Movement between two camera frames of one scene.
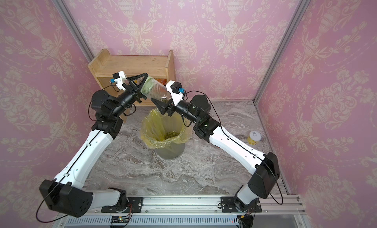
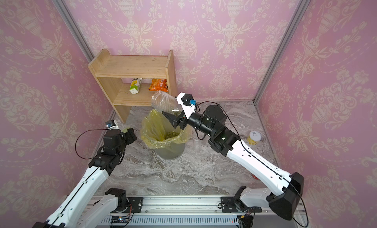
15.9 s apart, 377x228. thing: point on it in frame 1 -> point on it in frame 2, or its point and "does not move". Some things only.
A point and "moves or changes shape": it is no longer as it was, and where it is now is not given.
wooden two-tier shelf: (103, 66) does not move
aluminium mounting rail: (277, 204) does not move
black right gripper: (166, 107) -> (180, 122)
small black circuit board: (119, 219) does not move
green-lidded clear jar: (153, 88) moves or changes shape
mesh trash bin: (171, 151) does not move
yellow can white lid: (254, 137) does not move
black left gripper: (132, 90) -> (130, 135)
